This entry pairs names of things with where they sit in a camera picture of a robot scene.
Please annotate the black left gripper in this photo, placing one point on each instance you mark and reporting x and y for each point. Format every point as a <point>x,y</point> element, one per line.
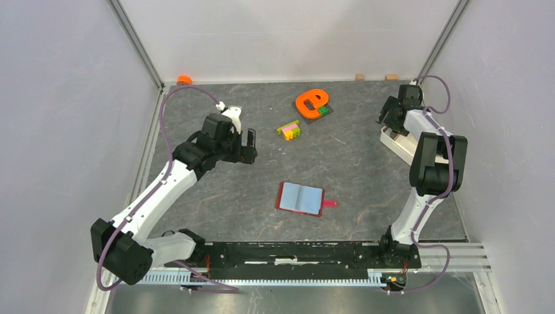
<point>243,154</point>

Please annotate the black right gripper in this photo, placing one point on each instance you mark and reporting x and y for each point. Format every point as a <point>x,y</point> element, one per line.
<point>389,106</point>

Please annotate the red leather card holder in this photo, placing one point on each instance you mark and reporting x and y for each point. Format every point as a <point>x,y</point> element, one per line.
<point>302,199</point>

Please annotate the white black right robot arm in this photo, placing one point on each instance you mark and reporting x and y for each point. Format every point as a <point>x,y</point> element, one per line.
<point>436,170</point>

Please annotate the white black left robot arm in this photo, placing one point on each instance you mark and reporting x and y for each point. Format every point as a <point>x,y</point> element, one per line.
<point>122,245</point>

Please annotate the wooden block left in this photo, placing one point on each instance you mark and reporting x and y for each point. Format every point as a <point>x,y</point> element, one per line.
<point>359,77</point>

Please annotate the colourful block stack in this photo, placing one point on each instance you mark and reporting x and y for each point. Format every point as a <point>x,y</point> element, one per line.
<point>290,131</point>

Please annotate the white plastic tray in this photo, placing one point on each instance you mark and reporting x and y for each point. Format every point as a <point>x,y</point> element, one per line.
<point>405,146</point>

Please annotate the orange letter e shape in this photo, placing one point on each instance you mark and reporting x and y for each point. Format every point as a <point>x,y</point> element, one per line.
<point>309,102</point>

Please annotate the green small block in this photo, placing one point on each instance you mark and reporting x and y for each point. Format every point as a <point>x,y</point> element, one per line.
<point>323,111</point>

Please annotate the orange round cap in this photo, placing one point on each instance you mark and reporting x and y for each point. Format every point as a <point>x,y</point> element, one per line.
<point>183,80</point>

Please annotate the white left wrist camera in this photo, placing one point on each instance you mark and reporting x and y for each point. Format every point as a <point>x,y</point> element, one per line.
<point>233,112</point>

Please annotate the dark square base plate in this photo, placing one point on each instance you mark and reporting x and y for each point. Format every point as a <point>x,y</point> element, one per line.
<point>309,120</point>

